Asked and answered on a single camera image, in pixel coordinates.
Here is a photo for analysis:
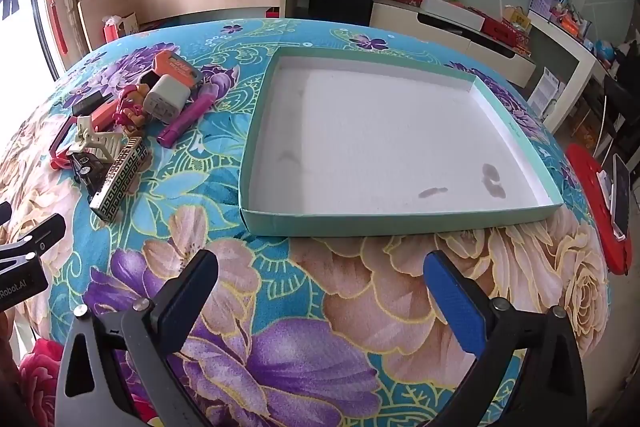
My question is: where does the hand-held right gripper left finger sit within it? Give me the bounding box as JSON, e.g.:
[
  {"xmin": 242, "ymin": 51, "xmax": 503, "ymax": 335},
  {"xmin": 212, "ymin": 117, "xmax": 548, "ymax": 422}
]
[{"xmin": 55, "ymin": 249, "xmax": 221, "ymax": 427}]

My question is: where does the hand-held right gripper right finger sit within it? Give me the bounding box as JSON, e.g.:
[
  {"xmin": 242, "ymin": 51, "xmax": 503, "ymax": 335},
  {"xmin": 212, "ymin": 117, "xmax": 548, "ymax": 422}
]
[{"xmin": 422, "ymin": 249, "xmax": 588, "ymax": 427}]

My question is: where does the black toy car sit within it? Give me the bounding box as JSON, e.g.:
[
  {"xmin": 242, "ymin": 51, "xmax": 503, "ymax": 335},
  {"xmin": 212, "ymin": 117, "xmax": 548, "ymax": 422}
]
[{"xmin": 67, "ymin": 149, "xmax": 108, "ymax": 195}]

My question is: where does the pink watch band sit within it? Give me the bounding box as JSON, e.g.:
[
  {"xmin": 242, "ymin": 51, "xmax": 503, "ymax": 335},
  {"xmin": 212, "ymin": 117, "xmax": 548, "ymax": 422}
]
[{"xmin": 49, "ymin": 117, "xmax": 83, "ymax": 170}]

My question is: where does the black gold patterned box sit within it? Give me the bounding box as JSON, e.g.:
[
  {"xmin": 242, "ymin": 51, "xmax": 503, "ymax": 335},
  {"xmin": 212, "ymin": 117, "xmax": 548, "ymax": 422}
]
[{"xmin": 90, "ymin": 136, "xmax": 150, "ymax": 223}]

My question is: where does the cream hair clip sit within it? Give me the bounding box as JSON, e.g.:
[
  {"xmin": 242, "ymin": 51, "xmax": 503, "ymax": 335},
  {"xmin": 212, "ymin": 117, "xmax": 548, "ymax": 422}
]
[{"xmin": 67, "ymin": 114, "xmax": 123, "ymax": 162}]

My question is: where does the black power adapter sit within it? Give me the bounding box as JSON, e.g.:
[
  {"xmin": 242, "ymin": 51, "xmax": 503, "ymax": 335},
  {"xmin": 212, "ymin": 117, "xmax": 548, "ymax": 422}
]
[{"xmin": 71, "ymin": 89, "xmax": 115, "ymax": 116}]

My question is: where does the pink brown toy dog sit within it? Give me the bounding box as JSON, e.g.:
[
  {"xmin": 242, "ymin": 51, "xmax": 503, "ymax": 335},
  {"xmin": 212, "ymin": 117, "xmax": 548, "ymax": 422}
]
[{"xmin": 116, "ymin": 74, "xmax": 153, "ymax": 132}]

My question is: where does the purple folding comb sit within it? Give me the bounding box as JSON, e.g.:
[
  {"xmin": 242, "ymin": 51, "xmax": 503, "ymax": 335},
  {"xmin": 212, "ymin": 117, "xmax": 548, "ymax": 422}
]
[{"xmin": 156, "ymin": 86, "xmax": 219, "ymax": 148}]

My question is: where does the white charger plug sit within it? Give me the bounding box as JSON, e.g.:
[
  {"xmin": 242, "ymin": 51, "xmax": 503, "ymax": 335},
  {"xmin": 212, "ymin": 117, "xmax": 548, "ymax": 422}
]
[{"xmin": 144, "ymin": 74, "xmax": 193, "ymax": 124}]

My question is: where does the shallow green cardboard box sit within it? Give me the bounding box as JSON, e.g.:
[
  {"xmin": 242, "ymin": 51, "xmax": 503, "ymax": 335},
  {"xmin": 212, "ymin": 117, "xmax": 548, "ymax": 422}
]
[{"xmin": 239, "ymin": 47, "xmax": 563, "ymax": 238}]

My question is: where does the red floral cloth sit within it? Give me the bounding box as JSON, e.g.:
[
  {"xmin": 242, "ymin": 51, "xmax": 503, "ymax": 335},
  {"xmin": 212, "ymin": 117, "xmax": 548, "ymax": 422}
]
[{"xmin": 17, "ymin": 339, "xmax": 68, "ymax": 427}]

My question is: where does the floral teal blanket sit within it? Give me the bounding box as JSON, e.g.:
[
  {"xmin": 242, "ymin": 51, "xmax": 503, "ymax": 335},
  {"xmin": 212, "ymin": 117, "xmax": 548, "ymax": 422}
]
[{"xmin": 0, "ymin": 18, "xmax": 613, "ymax": 427}]

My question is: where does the red plastic stool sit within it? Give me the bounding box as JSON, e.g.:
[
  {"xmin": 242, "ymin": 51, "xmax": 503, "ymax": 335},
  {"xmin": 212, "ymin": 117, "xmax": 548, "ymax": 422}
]
[{"xmin": 565, "ymin": 143, "xmax": 633, "ymax": 277}]

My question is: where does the smartphone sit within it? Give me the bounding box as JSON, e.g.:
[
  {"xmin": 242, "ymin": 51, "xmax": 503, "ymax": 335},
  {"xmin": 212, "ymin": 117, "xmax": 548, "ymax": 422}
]
[{"xmin": 610, "ymin": 154, "xmax": 636, "ymax": 238}]

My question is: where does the white desk calendar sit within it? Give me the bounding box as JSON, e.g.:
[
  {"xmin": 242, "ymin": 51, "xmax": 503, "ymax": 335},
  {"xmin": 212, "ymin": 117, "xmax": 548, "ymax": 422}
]
[{"xmin": 530, "ymin": 67, "xmax": 566, "ymax": 110}]

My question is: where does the black chair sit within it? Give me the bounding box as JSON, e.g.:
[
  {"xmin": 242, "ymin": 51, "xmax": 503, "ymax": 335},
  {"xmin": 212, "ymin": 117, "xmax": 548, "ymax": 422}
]
[{"xmin": 597, "ymin": 74, "xmax": 640, "ymax": 158}]

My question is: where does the white television stand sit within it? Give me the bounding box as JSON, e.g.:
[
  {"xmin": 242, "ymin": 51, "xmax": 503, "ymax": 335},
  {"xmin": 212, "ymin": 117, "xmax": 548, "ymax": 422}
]
[{"xmin": 370, "ymin": 0, "xmax": 538, "ymax": 90}]

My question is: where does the white desk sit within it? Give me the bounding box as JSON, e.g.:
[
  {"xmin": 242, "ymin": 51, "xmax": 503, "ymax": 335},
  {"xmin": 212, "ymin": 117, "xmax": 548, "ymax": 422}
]
[{"xmin": 527, "ymin": 9, "xmax": 608, "ymax": 132}]

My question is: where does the flat red box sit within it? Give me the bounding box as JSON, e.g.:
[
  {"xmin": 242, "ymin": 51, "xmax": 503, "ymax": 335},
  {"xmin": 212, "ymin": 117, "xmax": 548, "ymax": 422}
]
[{"xmin": 482, "ymin": 17, "xmax": 521, "ymax": 48}]

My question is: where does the flat white box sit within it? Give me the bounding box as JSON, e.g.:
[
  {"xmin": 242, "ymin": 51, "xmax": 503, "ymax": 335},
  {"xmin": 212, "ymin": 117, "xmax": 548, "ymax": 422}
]
[{"xmin": 422, "ymin": 0, "xmax": 486, "ymax": 30}]

